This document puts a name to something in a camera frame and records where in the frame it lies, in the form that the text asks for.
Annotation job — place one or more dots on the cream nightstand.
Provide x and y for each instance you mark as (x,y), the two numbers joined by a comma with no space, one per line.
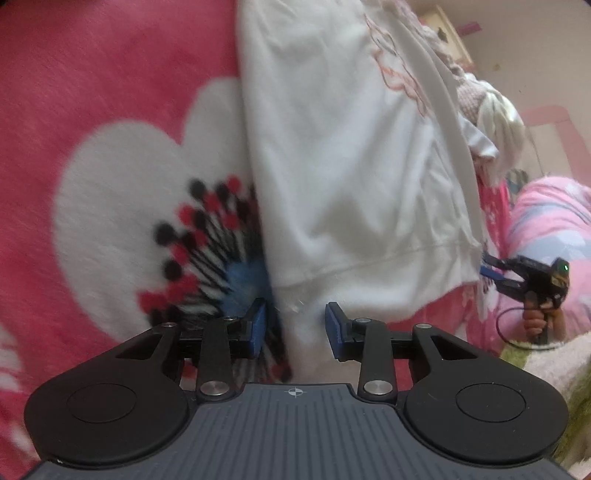
(455,41)

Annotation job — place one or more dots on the beige knit sweater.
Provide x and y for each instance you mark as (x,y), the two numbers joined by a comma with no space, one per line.
(468,92)

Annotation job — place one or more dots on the pink floral blanket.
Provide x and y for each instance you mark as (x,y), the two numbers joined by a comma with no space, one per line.
(92,69)

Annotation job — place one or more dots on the cream cloth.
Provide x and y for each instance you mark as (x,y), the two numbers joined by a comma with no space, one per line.
(503,124)

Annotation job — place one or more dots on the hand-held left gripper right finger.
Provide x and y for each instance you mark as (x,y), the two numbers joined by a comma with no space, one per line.
(332,325)

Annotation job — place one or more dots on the white sweatshirt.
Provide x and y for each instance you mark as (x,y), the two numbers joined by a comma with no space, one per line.
(351,184)

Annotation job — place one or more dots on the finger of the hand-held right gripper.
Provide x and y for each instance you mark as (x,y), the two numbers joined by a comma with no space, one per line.
(496,263)
(490,273)

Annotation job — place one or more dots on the green fluffy rug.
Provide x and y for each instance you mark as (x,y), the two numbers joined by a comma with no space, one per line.
(577,415)

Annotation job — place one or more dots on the person's right hand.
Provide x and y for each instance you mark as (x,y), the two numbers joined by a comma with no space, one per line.
(532,321)

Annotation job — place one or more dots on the pink slim object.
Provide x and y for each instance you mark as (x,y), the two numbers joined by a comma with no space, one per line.
(471,28)

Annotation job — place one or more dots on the pink printed quilt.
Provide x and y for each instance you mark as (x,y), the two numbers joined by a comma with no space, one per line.
(549,212)

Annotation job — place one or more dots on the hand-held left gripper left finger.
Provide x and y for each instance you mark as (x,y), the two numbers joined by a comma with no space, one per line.
(259,325)

